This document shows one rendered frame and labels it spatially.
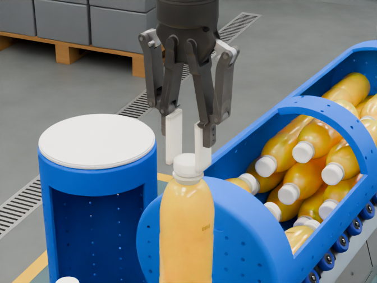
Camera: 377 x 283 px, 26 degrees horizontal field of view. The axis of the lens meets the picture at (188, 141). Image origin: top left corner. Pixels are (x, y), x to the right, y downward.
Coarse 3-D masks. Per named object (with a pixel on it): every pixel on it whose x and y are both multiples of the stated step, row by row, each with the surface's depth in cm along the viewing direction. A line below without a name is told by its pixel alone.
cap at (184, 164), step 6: (180, 156) 108; (186, 156) 108; (192, 156) 108; (174, 162) 106; (180, 162) 106; (186, 162) 106; (192, 162) 106; (174, 168) 106; (180, 168) 106; (186, 168) 105; (192, 168) 105; (180, 174) 106; (186, 174) 106; (192, 174) 106; (198, 174) 106
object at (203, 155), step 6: (198, 132) 102; (198, 138) 103; (198, 144) 103; (198, 150) 103; (204, 150) 104; (210, 150) 106; (198, 156) 104; (204, 156) 105; (210, 156) 106; (198, 162) 104; (204, 162) 105; (210, 162) 107; (198, 168) 105; (204, 168) 106
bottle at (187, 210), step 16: (176, 176) 107; (176, 192) 106; (192, 192) 106; (208, 192) 108; (160, 208) 109; (176, 208) 106; (192, 208) 106; (208, 208) 107; (160, 224) 109; (176, 224) 107; (192, 224) 107; (208, 224) 108; (160, 240) 110; (176, 240) 108; (192, 240) 108; (208, 240) 109; (160, 256) 111; (176, 256) 109; (192, 256) 109; (208, 256) 110; (160, 272) 112; (176, 272) 110; (192, 272) 110; (208, 272) 112
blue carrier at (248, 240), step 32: (352, 64) 205; (288, 96) 176; (320, 96) 206; (256, 128) 160; (352, 128) 163; (224, 160) 167; (224, 192) 134; (352, 192) 156; (224, 224) 132; (256, 224) 131; (288, 224) 176; (320, 224) 146; (224, 256) 135; (256, 256) 131; (288, 256) 134; (320, 256) 148
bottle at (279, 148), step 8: (296, 120) 177; (304, 120) 177; (288, 128) 173; (296, 128) 173; (280, 136) 170; (288, 136) 170; (296, 136) 171; (272, 144) 168; (280, 144) 167; (288, 144) 168; (296, 144) 169; (264, 152) 168; (272, 152) 166; (280, 152) 166; (288, 152) 167; (280, 160) 166; (288, 160) 167; (280, 168) 167; (288, 168) 169
